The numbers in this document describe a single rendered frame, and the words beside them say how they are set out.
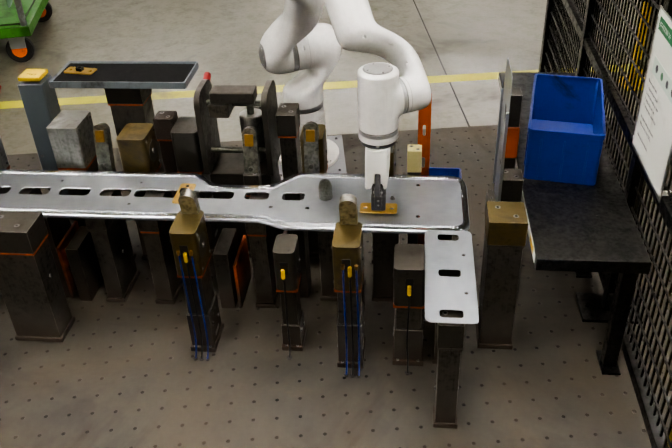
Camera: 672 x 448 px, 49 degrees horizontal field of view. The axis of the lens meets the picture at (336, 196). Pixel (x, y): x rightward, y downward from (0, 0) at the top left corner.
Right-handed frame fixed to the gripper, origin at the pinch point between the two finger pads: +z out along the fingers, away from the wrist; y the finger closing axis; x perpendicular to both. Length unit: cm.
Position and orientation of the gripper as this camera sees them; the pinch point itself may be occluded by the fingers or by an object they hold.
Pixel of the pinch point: (378, 199)
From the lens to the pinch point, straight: 167.3
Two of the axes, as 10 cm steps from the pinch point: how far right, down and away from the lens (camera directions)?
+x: 9.9, 0.2, -1.0
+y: -1.0, 5.5, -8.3
